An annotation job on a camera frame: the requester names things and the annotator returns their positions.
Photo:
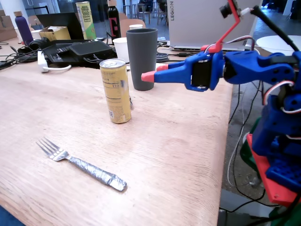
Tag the blue gripper finger with pink tip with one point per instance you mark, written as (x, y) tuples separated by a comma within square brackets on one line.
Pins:
[(167, 75), (174, 65)]

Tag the blue gripper body with motor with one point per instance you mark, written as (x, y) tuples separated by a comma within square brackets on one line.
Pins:
[(191, 68)]

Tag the yellow drink can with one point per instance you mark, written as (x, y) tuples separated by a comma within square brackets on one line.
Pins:
[(115, 94)]

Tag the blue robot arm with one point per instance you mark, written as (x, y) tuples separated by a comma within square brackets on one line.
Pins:
[(258, 68)]

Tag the black round lid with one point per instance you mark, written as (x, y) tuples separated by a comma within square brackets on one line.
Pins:
[(162, 56)]

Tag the tall dark grey tumbler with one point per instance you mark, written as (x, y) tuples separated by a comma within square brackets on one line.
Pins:
[(141, 58)]

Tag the grey Legion laptop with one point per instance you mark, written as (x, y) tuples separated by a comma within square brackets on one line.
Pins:
[(200, 23)]

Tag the large white paper cup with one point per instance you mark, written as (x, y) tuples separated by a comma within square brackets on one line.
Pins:
[(121, 49)]

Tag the small white paper cup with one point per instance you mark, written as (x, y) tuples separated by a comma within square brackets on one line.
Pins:
[(136, 26)]

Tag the wooden chair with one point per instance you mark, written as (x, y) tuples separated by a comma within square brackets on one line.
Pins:
[(125, 26)]

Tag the black bottle with red letter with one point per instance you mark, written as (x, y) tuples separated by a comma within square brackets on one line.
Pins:
[(114, 23)]

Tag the white round table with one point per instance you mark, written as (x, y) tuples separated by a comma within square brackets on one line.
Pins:
[(275, 43)]

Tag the black rectangular box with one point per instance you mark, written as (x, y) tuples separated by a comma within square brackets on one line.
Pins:
[(90, 48)]

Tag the green and yellow carton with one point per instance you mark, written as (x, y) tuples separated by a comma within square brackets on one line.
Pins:
[(85, 21)]

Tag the black flat electronic device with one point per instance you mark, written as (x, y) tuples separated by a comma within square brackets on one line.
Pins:
[(56, 55)]

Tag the black open laptop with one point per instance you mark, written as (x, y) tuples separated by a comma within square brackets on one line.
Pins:
[(63, 22)]

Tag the yellow cardboard box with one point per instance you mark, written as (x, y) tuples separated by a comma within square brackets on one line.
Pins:
[(56, 34)]

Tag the black headphones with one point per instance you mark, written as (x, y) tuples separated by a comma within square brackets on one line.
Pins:
[(37, 44)]

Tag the purple bottle with cork cap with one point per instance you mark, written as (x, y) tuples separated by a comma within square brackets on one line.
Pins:
[(23, 28)]

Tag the brown cardboard boxes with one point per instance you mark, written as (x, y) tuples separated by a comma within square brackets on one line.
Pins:
[(7, 28)]

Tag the red camera mount bracket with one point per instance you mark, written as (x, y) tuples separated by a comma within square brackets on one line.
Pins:
[(225, 35)]

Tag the small black camera module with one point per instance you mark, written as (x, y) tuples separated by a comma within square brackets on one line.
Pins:
[(225, 10)]

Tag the red robot base plate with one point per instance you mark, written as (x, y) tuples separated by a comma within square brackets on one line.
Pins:
[(270, 188)]

